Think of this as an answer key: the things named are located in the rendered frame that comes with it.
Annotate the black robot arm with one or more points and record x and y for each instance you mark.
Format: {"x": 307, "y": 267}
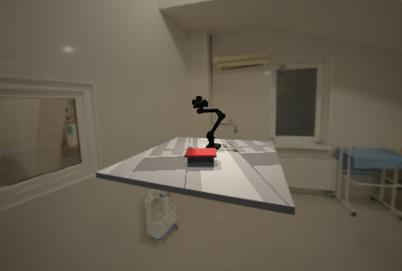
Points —
{"x": 221, "y": 116}

